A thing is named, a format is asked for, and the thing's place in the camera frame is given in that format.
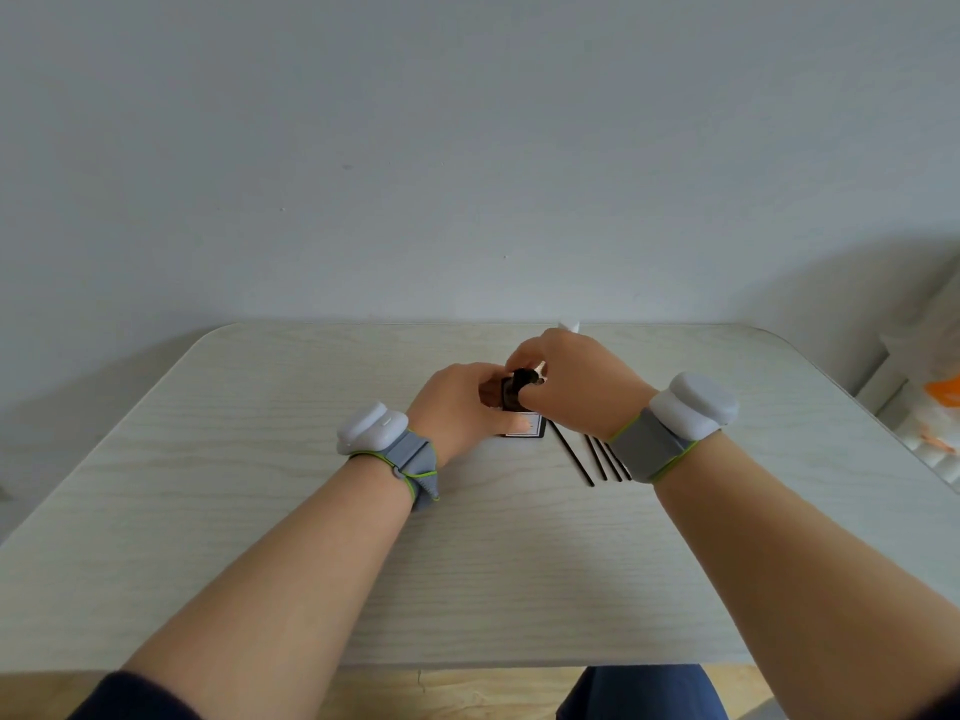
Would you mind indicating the person's left hand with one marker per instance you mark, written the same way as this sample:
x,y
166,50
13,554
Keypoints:
x,y
450,404

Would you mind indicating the person's right hand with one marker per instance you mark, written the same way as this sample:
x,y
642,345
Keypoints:
x,y
585,386

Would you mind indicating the person's left thumb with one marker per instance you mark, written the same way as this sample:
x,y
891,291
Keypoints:
x,y
514,425

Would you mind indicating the person's right thumb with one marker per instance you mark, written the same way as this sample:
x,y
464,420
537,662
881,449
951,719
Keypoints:
x,y
532,397

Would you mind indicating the small black square bottle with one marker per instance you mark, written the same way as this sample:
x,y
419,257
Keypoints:
x,y
517,386

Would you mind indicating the white plastic tube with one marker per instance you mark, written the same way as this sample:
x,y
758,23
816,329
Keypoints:
x,y
569,326

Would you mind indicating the person's left forearm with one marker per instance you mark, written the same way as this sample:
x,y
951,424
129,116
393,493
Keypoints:
x,y
285,584

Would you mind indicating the person's right forearm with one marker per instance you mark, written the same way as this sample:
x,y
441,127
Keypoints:
x,y
795,577

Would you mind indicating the thin black reed stick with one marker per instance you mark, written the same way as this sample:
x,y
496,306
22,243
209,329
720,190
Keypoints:
x,y
574,455
619,463
597,461
610,463

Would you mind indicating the person's blue trouser leg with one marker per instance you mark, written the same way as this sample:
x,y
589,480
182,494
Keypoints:
x,y
645,693

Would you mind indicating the white plastic bag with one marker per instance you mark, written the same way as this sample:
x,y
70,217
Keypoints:
x,y
926,434

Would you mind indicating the orange object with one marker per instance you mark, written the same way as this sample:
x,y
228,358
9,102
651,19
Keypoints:
x,y
945,391

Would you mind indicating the person's dark left sleeve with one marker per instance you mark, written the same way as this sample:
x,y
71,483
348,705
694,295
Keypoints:
x,y
135,698

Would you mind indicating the person's dark sleeve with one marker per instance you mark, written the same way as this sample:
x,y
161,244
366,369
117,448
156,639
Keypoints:
x,y
941,708
135,698

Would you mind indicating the person's dark right sleeve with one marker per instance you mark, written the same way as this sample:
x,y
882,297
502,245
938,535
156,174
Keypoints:
x,y
941,708

